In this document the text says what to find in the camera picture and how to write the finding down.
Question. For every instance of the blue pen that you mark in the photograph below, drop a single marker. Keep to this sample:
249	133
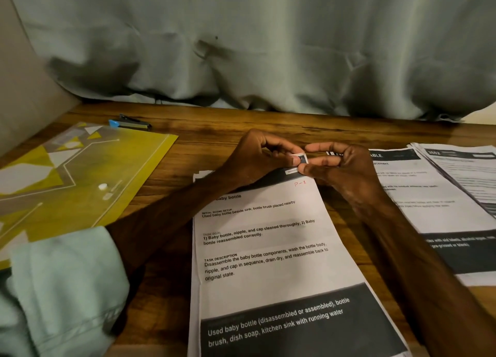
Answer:
130	123

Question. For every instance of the wash baby bottle paper stack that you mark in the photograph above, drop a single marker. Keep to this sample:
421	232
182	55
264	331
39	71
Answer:
279	275

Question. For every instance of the person's right forearm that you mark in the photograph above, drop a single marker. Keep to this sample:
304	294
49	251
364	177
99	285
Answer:
434	283

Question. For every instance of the person's left forearm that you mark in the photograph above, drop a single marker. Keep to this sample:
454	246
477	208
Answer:
101	268

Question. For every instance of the person's right hand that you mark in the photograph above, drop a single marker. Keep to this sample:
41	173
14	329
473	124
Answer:
349	175

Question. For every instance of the yellow patterned folder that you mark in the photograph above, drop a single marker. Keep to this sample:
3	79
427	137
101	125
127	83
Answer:
70	182

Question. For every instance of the person's left hand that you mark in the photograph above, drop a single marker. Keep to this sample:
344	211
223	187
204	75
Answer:
256	158

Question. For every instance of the pale green curtain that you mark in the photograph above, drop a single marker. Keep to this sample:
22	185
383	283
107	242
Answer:
256	35

